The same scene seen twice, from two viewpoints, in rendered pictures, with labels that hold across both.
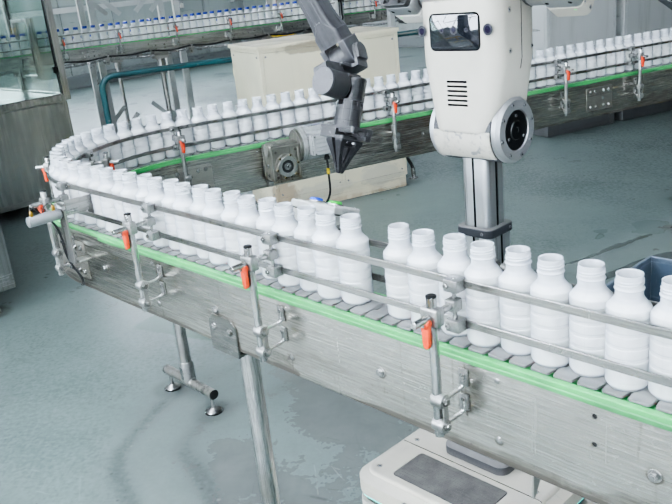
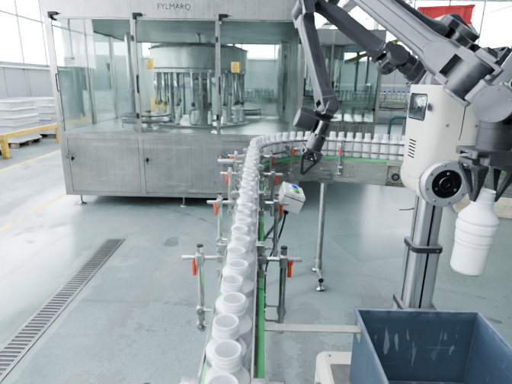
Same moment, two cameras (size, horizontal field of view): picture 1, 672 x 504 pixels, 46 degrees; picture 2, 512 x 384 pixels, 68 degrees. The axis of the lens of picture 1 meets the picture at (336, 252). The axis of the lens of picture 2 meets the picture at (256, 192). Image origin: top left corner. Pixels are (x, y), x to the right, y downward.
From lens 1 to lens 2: 0.99 m
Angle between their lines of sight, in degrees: 41
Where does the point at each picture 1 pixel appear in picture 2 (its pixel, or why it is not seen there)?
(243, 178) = (372, 177)
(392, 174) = not seen: outside the picture
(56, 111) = (367, 129)
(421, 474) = (343, 374)
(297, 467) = (325, 336)
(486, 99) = (422, 156)
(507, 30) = (446, 110)
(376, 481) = (320, 362)
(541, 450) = not seen: hidden behind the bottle
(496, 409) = not seen: hidden behind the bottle
